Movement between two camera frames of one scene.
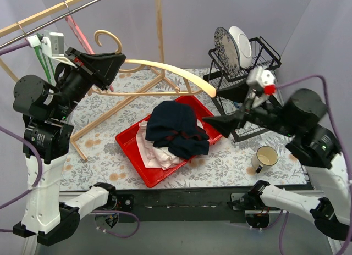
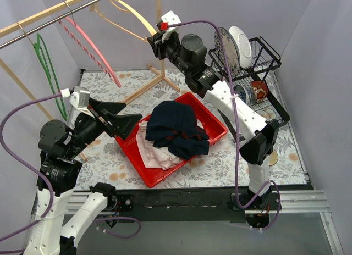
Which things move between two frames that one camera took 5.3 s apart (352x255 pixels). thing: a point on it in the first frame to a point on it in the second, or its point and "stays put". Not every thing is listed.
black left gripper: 89,71 to 100,120
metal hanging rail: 56,20 stays put
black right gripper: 245,115 to 158,46
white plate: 243,45 stays put
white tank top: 154,156 stays put
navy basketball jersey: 174,124 stays put
